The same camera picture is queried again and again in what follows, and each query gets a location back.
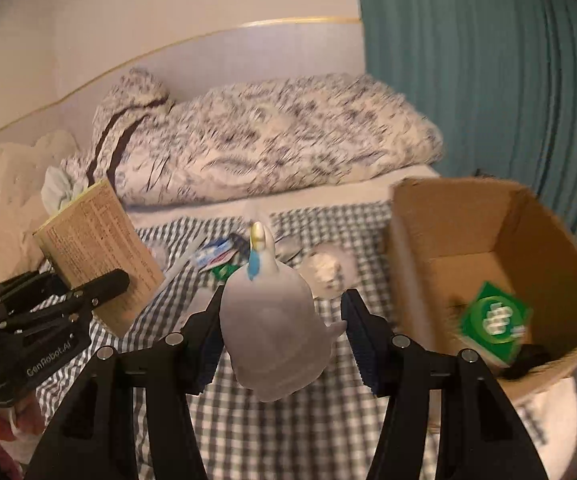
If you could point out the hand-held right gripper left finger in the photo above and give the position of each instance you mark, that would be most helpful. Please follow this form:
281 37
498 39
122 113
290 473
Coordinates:
212 355

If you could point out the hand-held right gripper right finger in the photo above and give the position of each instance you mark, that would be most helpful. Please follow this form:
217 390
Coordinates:
356 330

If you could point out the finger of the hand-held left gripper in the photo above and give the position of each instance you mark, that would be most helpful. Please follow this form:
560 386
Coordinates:
18 285
108 285

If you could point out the tan printed book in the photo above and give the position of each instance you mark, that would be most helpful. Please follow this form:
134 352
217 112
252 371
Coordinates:
93 240

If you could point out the grey plush toy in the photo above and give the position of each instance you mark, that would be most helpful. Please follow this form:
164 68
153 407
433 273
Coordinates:
276 325

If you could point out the green wrapper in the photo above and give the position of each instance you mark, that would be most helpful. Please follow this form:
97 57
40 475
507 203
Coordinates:
223 271

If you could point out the brown cardboard box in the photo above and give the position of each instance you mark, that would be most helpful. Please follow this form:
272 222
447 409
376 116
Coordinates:
473 230

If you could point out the white plastic tube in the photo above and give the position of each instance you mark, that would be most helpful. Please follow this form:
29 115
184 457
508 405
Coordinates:
183 260

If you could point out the cream tufted cushion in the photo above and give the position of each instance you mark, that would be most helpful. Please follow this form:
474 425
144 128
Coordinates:
13 190

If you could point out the grey checked blanket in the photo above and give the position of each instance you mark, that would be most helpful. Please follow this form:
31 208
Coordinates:
268 435

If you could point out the light green cloth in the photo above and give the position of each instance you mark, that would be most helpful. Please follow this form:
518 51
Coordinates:
61 187

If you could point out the blue and white carton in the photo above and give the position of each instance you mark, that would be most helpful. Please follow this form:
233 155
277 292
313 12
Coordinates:
209 247

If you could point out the white bed sheet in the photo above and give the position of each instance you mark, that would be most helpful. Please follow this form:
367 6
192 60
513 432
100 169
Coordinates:
208 207

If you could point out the green square packet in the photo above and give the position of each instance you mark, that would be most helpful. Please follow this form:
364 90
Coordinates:
493 320

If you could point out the small black object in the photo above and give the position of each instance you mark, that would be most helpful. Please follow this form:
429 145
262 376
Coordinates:
528 360

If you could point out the floral pillow with dark stripes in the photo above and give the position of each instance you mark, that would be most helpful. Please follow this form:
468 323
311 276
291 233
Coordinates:
128 110

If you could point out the floral patterned pillow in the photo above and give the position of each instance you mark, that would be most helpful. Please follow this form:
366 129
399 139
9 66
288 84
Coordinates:
288 135

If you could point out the white headboard with gold trim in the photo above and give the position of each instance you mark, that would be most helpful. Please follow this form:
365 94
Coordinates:
218 55

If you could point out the teal curtain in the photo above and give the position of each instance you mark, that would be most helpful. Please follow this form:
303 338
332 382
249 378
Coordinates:
483 70

